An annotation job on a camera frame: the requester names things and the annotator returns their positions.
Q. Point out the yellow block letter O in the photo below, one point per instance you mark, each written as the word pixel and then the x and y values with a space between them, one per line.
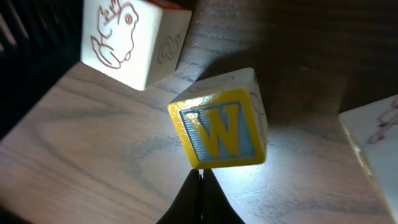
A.
pixel 221 121

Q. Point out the white block green side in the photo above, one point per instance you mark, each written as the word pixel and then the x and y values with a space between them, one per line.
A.
pixel 135 42

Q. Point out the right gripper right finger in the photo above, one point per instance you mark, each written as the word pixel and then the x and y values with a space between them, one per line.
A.
pixel 216 208

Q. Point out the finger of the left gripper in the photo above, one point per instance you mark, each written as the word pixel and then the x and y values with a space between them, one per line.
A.
pixel 45 42

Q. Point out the white ladybug block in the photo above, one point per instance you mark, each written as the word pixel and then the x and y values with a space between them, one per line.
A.
pixel 372 133

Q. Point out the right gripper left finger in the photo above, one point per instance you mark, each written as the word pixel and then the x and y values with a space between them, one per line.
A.
pixel 186 208

